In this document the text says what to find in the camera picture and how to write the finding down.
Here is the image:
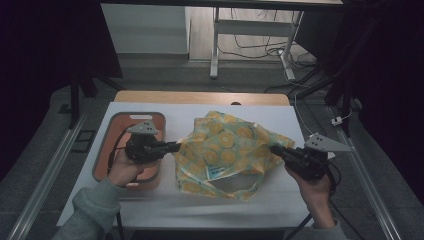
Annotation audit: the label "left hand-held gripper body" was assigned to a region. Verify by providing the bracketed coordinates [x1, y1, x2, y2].
[124, 120, 168, 164]

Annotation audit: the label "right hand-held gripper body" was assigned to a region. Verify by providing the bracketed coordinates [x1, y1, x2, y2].
[286, 133, 354, 181]

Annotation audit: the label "orange plastic tray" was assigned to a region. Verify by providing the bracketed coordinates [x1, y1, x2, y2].
[92, 111, 167, 192]

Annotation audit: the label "yellow patterned cloth bag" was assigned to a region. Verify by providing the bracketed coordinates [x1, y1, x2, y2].
[173, 110, 296, 202]

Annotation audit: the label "person's left hand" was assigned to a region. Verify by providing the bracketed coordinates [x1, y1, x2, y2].
[107, 149, 158, 186]

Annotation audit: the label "person's right hand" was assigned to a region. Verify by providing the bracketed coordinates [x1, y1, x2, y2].
[285, 166, 336, 229]

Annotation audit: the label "white power strip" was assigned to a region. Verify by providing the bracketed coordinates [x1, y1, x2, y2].
[308, 133, 336, 161]

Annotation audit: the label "black floor plate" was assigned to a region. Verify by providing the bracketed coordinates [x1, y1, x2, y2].
[70, 129, 97, 154]

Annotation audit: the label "black stand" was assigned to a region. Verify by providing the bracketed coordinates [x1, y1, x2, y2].
[68, 64, 125, 130]

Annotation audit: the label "white cabinet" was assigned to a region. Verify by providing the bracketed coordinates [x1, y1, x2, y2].
[100, 3, 190, 55]

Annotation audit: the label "right hand-held gripper cable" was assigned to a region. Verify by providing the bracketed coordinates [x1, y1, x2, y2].
[285, 163, 366, 240]

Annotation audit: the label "metal floor rail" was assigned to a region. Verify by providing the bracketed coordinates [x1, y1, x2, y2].
[7, 114, 87, 240]
[328, 106, 404, 240]

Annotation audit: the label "black floor cables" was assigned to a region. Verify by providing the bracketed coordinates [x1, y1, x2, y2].
[218, 8, 317, 66]

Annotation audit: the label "white desk frame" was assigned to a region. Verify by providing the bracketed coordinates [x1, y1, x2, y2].
[209, 6, 305, 81]

